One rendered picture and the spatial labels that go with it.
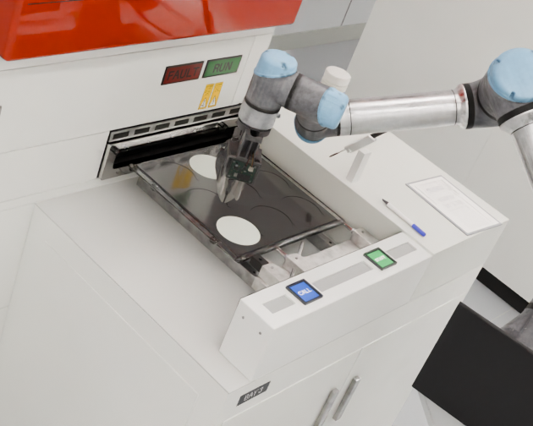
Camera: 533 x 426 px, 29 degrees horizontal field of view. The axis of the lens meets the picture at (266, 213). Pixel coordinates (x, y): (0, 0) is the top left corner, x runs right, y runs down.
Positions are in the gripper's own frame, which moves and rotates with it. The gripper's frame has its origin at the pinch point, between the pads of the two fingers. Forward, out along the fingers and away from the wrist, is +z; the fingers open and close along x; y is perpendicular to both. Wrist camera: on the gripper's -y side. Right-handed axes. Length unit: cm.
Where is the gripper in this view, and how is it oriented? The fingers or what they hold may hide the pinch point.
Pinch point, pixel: (225, 194)
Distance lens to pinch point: 218.7
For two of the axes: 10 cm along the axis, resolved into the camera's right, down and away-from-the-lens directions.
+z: -3.2, 7.9, 5.3
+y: 0.1, 5.6, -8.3
